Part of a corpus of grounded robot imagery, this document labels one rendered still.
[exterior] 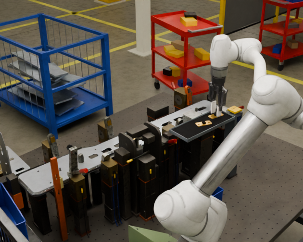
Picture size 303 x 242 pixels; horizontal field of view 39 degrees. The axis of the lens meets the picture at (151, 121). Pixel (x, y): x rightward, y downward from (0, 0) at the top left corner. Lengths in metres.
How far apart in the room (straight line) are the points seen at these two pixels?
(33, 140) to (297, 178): 2.73
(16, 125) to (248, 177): 2.89
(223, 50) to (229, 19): 4.86
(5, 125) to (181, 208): 3.44
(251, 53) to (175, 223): 0.98
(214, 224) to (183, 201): 0.23
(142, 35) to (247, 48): 4.37
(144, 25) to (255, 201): 4.38
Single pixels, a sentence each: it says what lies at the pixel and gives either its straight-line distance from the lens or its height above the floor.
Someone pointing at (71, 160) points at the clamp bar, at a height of 1.16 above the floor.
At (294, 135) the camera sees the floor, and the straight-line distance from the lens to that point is 4.68.
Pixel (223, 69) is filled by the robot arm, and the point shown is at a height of 1.45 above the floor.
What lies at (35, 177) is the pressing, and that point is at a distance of 2.26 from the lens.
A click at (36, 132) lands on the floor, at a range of 4.69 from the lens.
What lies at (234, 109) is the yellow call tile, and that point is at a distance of 2.50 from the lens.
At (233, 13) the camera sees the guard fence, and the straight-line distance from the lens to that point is 7.13.
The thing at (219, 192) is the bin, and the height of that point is 0.79.
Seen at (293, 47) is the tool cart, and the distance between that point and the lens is 6.52.
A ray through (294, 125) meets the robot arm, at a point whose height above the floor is 1.43.
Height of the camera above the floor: 2.30
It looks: 29 degrees down
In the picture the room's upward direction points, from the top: 1 degrees counter-clockwise
